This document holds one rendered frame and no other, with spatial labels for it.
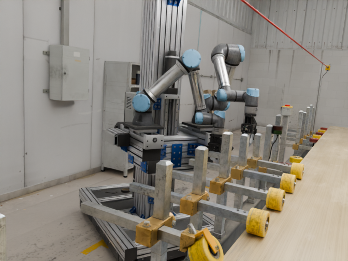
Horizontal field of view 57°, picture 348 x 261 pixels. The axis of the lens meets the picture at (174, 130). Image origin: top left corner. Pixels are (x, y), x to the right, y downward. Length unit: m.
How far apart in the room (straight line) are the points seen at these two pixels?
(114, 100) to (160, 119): 2.06
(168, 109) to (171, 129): 0.16
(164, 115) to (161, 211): 1.51
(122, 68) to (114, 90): 0.33
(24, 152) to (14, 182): 0.33
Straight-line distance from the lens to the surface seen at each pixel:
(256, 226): 1.04
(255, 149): 1.83
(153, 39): 2.46
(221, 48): 2.26
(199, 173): 1.13
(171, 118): 2.45
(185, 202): 1.10
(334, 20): 9.94
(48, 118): 3.95
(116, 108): 4.39
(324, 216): 1.35
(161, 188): 0.91
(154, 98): 2.06
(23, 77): 3.72
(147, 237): 0.90
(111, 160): 4.55
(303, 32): 9.96
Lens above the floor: 1.37
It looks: 9 degrees down
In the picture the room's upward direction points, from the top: 4 degrees clockwise
